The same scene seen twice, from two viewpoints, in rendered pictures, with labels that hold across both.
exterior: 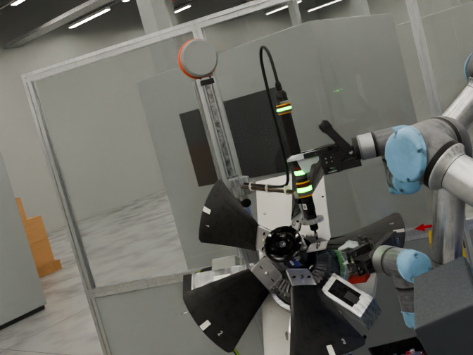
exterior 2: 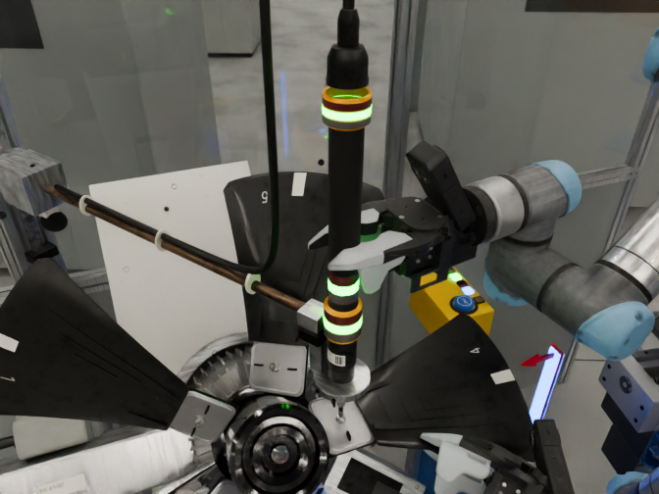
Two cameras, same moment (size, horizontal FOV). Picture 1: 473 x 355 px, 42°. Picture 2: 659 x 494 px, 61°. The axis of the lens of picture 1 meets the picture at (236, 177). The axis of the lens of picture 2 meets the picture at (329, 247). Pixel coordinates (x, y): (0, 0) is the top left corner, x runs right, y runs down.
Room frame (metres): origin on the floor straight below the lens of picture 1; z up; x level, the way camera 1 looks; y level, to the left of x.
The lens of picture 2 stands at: (1.48, 0.11, 1.79)
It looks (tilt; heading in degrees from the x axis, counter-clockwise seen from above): 35 degrees down; 322
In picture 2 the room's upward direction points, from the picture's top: straight up
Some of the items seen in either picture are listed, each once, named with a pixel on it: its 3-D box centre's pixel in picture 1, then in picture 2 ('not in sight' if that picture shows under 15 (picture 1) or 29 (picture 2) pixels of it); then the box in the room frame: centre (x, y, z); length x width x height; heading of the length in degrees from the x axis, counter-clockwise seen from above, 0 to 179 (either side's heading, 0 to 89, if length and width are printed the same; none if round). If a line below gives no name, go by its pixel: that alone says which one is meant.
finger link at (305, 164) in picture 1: (303, 163); (371, 270); (1.81, -0.20, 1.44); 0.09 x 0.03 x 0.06; 91
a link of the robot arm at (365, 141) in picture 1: (364, 146); (484, 209); (1.82, -0.39, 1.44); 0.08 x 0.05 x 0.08; 173
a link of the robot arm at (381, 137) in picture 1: (392, 141); (531, 197); (1.81, -0.47, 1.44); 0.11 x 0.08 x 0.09; 83
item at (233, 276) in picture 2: (268, 189); (160, 241); (2.13, -0.10, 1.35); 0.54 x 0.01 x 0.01; 18
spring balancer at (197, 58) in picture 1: (198, 58); not in sight; (2.53, 0.03, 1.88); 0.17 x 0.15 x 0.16; 73
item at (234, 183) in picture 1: (238, 186); (29, 180); (2.44, 0.00, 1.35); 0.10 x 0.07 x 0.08; 18
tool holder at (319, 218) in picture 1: (307, 206); (334, 349); (1.85, -0.19, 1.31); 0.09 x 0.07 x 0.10; 18
